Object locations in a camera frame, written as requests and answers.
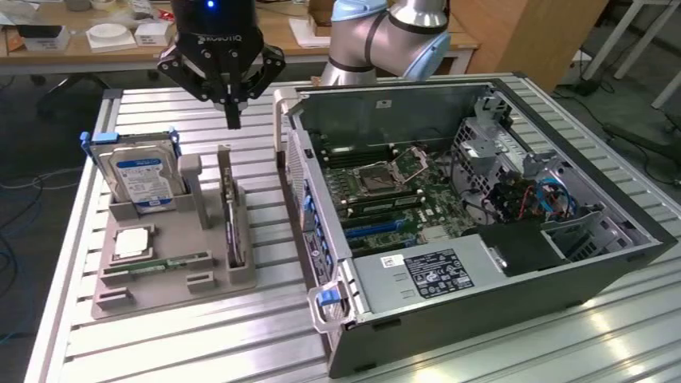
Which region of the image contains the metal socket cover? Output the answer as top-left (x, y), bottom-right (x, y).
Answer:
top-left (392, 145), bottom-right (433, 185)

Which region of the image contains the silver CPU chip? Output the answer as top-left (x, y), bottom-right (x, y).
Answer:
top-left (113, 229), bottom-right (152, 259)

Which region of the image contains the blue data wire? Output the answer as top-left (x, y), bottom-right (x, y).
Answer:
top-left (536, 176), bottom-right (580, 219)

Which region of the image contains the black power connector bundle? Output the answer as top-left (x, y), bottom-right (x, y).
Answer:
top-left (484, 181), bottom-right (525, 223)

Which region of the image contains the white box black lid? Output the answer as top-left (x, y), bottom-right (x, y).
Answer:
top-left (13, 23), bottom-right (72, 52)

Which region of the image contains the blue floor cable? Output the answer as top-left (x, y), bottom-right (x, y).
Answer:
top-left (0, 181), bottom-right (47, 346)

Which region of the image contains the black PC case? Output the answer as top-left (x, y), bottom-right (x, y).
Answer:
top-left (272, 77), bottom-right (680, 380)

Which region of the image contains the black chair base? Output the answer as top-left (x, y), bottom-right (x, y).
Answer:
top-left (29, 73), bottom-right (113, 117)
top-left (602, 121), bottom-right (681, 161)

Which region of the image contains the white round object box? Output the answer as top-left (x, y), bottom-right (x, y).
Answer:
top-left (85, 22), bottom-right (139, 53)

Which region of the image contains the perforated metal disk bay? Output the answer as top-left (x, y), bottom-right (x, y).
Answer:
top-left (450, 95), bottom-right (558, 200)

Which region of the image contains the white paper stack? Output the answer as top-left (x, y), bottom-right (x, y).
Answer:
top-left (288, 16), bottom-right (336, 49)

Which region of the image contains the black floor power adapter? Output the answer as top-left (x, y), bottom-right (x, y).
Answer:
top-left (572, 79), bottom-right (604, 97)

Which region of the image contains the grey power supply unit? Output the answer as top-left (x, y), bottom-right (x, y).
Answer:
top-left (340, 234), bottom-right (509, 320)

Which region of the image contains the long expansion slot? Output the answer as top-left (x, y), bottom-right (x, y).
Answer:
top-left (342, 220), bottom-right (409, 235)

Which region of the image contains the wooden desk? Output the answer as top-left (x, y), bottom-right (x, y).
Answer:
top-left (0, 0), bottom-right (480, 87)

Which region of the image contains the wooden cabinet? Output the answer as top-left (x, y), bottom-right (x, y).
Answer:
top-left (466, 0), bottom-right (612, 93)

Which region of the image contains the white table frame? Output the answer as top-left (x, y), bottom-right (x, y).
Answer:
top-left (578, 0), bottom-right (681, 109)

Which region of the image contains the CPU socket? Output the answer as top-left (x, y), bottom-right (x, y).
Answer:
top-left (354, 162), bottom-right (401, 197)

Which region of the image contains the small white labelled box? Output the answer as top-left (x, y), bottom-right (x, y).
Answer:
top-left (132, 20), bottom-right (176, 47)

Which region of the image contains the open metal disk bay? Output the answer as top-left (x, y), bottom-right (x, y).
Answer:
top-left (540, 202), bottom-right (637, 265)

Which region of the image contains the grey parts rack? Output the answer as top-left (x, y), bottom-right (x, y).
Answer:
top-left (89, 154), bottom-right (260, 321)

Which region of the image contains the hard disk with blue carrier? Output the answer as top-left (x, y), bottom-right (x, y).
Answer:
top-left (77, 126), bottom-right (185, 213)

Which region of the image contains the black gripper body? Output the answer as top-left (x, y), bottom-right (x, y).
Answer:
top-left (175, 0), bottom-right (266, 87)

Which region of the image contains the blue expansion card retainer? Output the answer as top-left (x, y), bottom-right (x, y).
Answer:
top-left (298, 178), bottom-right (336, 278)

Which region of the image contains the graphics card with metal bracket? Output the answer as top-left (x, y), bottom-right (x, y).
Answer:
top-left (214, 144), bottom-right (250, 269)

